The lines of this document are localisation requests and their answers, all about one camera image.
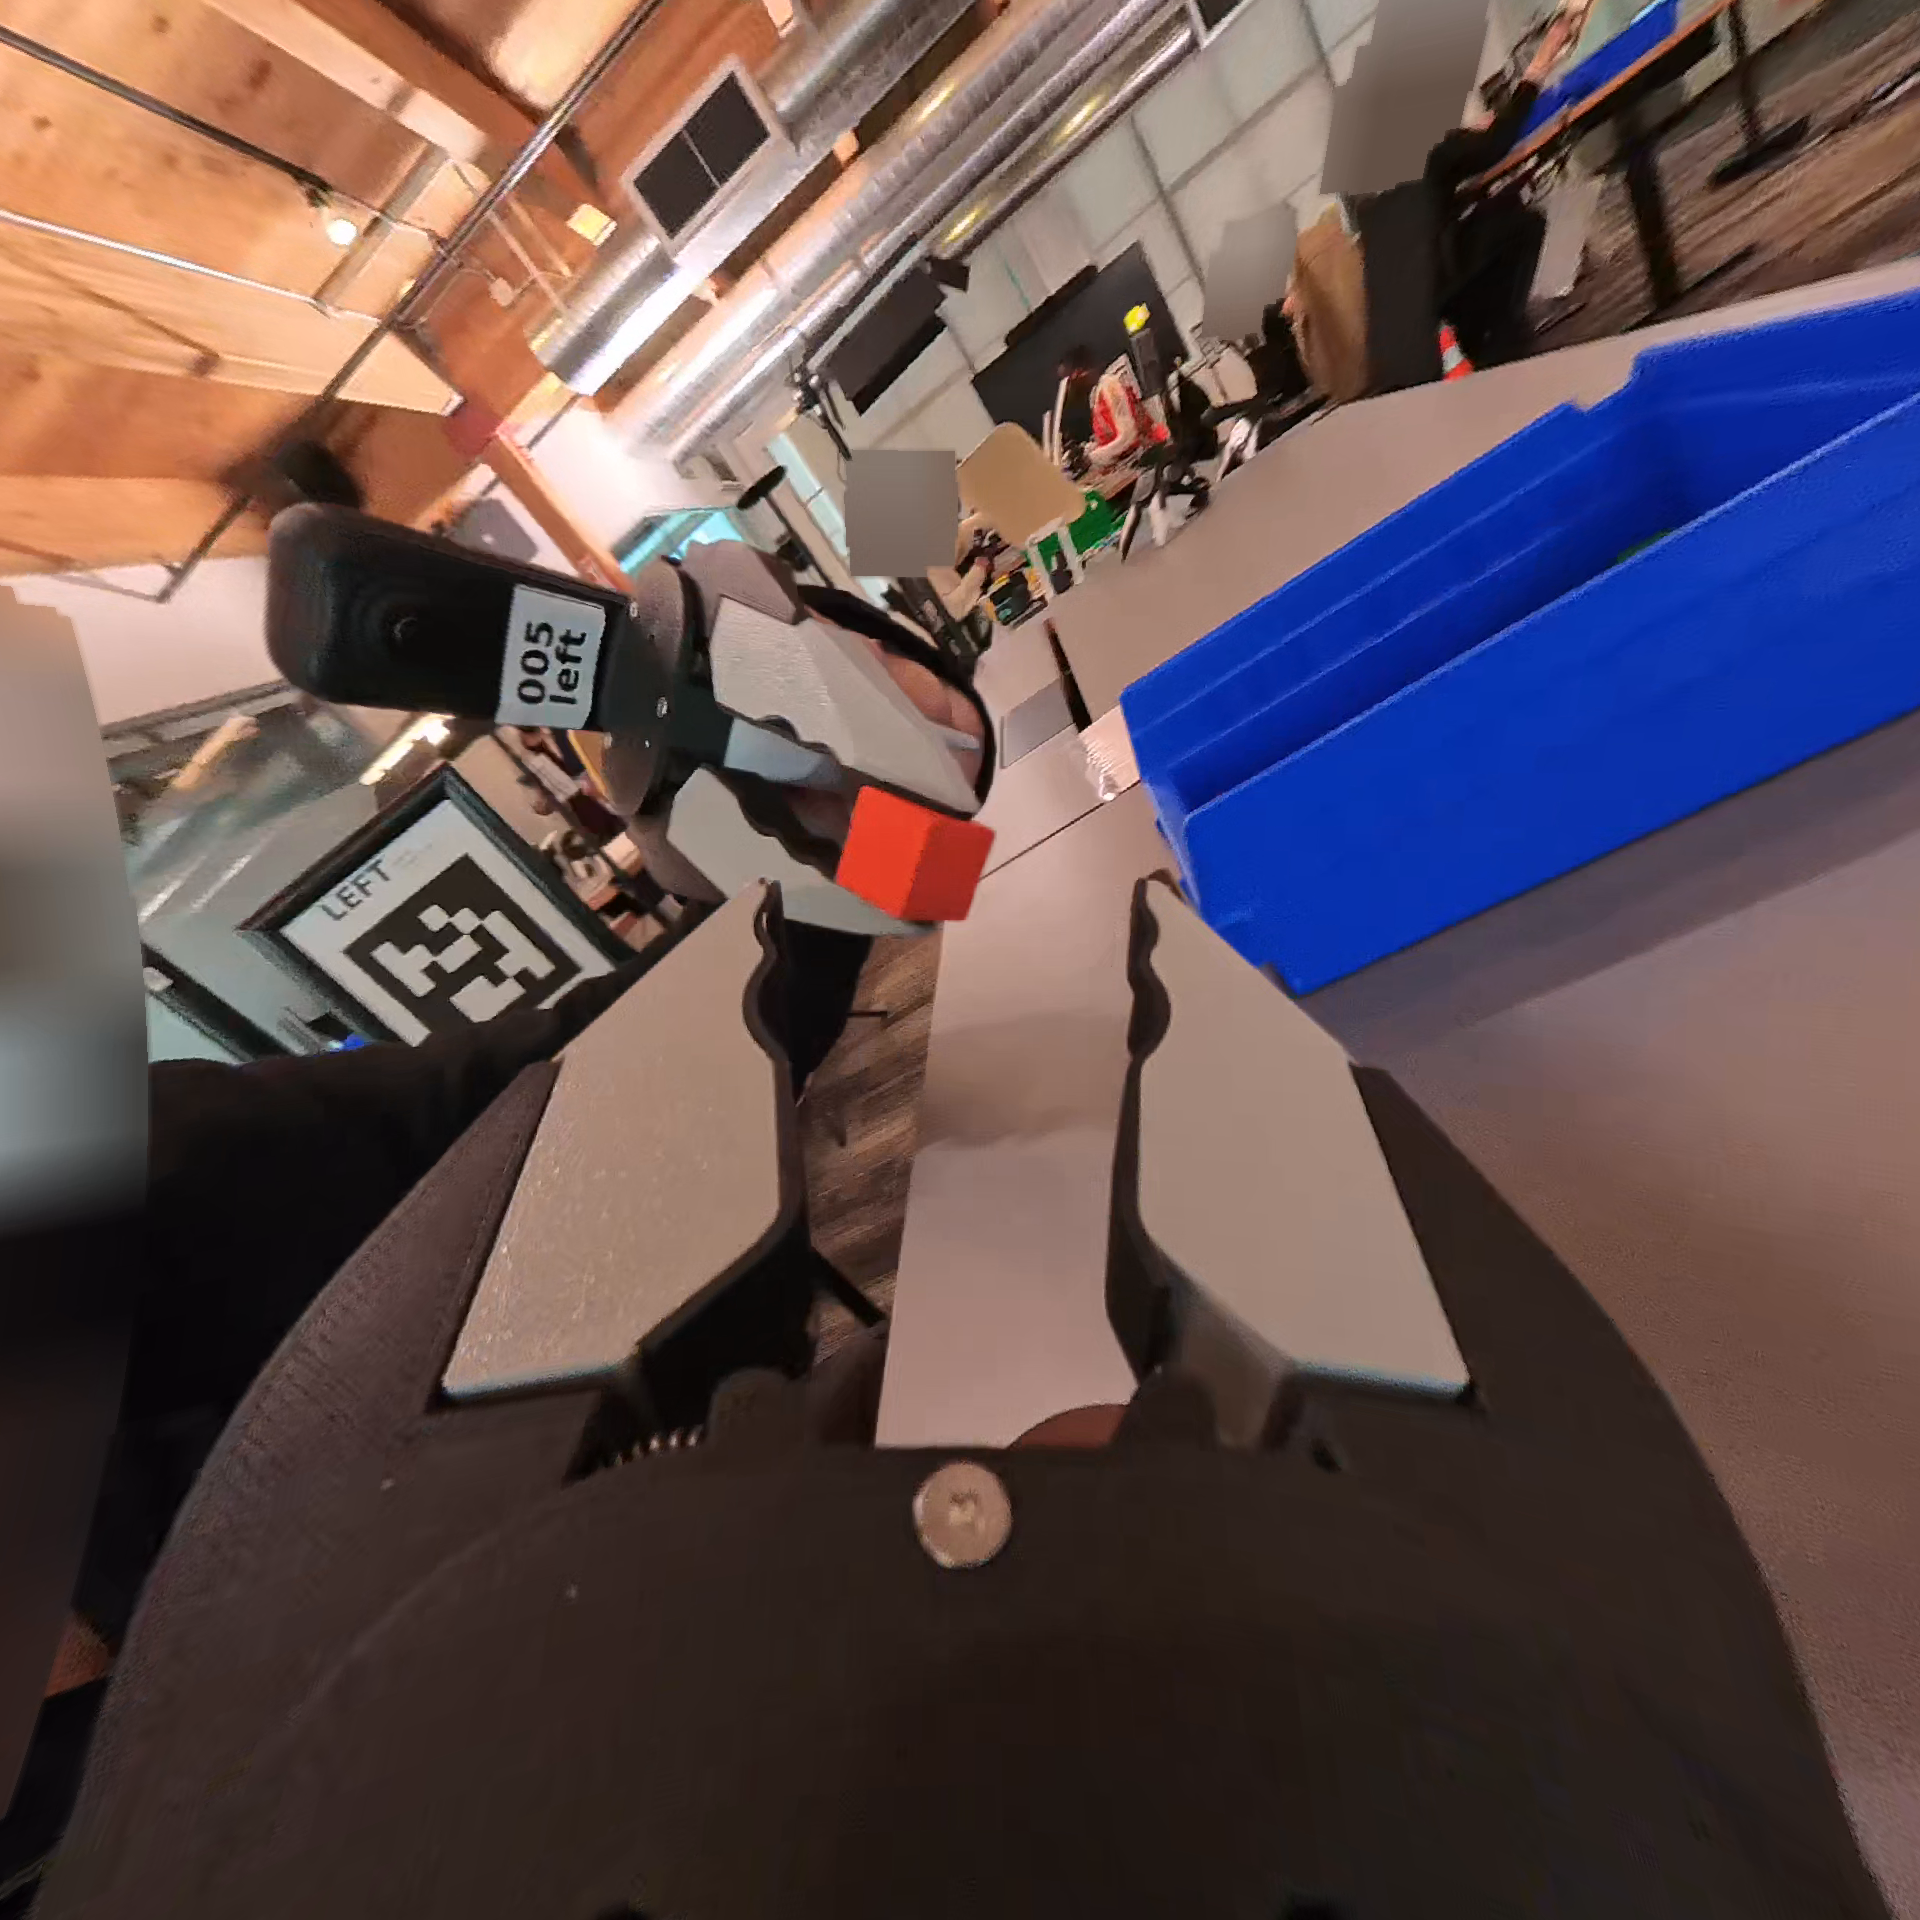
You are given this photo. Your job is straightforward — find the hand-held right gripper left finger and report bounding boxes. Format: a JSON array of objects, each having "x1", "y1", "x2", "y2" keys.
[{"x1": 439, "y1": 882, "x2": 818, "y2": 1402}]

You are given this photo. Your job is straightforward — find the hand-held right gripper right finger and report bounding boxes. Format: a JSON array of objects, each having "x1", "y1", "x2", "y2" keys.
[{"x1": 1104, "y1": 872, "x2": 1472, "y2": 1453}]

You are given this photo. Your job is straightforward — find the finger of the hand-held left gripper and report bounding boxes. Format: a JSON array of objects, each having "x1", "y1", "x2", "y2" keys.
[
  {"x1": 655, "y1": 766, "x2": 944, "y2": 941},
  {"x1": 703, "y1": 596, "x2": 996, "y2": 825}
]

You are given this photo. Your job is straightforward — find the red cube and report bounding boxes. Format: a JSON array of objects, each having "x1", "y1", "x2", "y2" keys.
[{"x1": 834, "y1": 786, "x2": 998, "y2": 921}]

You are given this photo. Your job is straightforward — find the blue plastic bin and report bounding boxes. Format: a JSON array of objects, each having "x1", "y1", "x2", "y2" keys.
[{"x1": 1118, "y1": 287, "x2": 1920, "y2": 998}]

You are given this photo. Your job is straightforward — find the printed marker sign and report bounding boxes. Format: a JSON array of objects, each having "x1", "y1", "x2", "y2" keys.
[{"x1": 240, "y1": 760, "x2": 635, "y2": 1056}]

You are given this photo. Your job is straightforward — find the paper in plastic sleeve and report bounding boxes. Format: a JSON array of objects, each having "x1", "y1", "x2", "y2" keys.
[{"x1": 1036, "y1": 702, "x2": 1162, "y2": 812}]

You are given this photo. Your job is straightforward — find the blue storage bin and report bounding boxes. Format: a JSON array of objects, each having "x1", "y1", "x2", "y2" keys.
[{"x1": 1551, "y1": 0, "x2": 1682, "y2": 92}]

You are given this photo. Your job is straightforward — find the black floor lamp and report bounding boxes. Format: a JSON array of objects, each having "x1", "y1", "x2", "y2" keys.
[{"x1": 1710, "y1": 0, "x2": 1824, "y2": 190}]

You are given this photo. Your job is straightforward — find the black wall screen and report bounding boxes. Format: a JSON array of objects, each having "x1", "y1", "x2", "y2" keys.
[{"x1": 971, "y1": 244, "x2": 1202, "y2": 430}]

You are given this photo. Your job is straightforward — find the metal air duct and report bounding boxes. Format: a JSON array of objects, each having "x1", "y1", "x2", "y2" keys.
[{"x1": 539, "y1": 0, "x2": 1187, "y2": 399}]

